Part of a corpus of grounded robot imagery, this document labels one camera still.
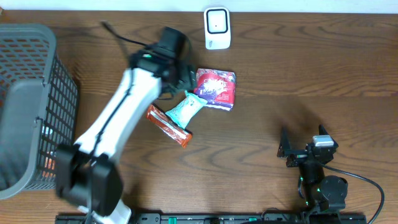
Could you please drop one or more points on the teal snack packet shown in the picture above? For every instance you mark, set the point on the teal snack packet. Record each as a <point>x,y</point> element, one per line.
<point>186,109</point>

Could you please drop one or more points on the grey plastic mesh basket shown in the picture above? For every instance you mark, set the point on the grey plastic mesh basket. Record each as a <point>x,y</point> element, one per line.
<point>39,101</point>

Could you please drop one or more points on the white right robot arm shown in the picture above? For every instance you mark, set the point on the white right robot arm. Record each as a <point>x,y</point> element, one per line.
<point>323,193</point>

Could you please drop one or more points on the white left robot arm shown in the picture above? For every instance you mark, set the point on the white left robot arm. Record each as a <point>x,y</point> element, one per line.
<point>86,171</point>

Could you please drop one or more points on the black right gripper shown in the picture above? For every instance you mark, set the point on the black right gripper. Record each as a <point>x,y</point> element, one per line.
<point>300,156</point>

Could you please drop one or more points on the orange snack bar wrapper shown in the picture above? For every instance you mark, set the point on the orange snack bar wrapper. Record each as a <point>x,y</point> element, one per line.
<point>162,121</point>

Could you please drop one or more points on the purple red snack packet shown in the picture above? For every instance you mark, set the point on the purple red snack packet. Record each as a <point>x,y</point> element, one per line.
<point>217,87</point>

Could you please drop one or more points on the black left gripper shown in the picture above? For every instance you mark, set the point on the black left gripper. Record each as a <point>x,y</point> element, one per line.
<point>189,78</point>

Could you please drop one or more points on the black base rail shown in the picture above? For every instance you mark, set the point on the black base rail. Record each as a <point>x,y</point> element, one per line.
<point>155,218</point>

